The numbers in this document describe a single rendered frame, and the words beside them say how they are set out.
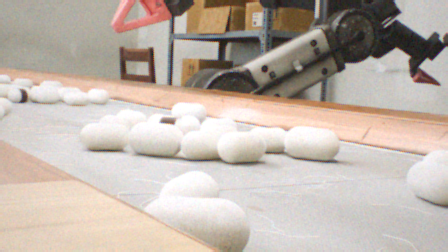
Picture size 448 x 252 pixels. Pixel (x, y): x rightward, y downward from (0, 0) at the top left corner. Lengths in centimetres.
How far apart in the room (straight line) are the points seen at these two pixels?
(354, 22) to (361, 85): 198
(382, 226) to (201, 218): 9
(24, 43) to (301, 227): 517
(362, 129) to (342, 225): 29
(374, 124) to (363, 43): 76
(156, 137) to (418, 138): 21
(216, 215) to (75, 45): 532
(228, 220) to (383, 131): 34
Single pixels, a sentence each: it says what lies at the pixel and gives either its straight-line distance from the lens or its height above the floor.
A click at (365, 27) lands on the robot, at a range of 128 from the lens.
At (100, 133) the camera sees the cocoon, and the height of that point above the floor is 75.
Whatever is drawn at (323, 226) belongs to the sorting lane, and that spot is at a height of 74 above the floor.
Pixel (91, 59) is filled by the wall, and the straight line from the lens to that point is 554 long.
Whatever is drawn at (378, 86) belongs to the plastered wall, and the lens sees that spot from 314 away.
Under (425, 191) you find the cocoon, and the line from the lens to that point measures 30.
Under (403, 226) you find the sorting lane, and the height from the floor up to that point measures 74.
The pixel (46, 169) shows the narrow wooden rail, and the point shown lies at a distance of 20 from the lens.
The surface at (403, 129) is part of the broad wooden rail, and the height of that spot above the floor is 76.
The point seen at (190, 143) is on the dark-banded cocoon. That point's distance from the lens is 37.
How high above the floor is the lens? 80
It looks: 6 degrees down
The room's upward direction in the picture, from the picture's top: 3 degrees clockwise
